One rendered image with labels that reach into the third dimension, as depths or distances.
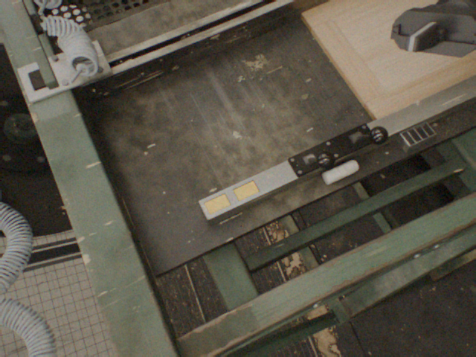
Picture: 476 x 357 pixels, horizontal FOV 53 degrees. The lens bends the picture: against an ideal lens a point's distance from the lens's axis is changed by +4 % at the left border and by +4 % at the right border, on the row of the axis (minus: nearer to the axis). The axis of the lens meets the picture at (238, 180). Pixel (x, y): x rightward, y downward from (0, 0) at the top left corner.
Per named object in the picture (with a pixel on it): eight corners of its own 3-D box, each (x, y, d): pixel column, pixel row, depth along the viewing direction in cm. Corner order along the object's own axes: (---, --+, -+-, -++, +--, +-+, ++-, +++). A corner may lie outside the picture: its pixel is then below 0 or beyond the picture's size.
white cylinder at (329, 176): (327, 187, 106) (358, 172, 107) (329, 181, 103) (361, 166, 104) (320, 176, 107) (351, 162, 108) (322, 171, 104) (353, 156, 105)
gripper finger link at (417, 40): (413, 32, 64) (435, 21, 67) (409, 56, 65) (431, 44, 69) (425, 33, 63) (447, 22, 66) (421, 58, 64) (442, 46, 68)
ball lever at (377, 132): (364, 142, 107) (395, 140, 93) (349, 149, 106) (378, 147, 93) (358, 127, 106) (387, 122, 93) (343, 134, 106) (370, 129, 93)
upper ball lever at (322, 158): (317, 163, 105) (341, 164, 92) (302, 171, 104) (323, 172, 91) (311, 149, 105) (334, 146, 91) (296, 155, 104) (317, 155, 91)
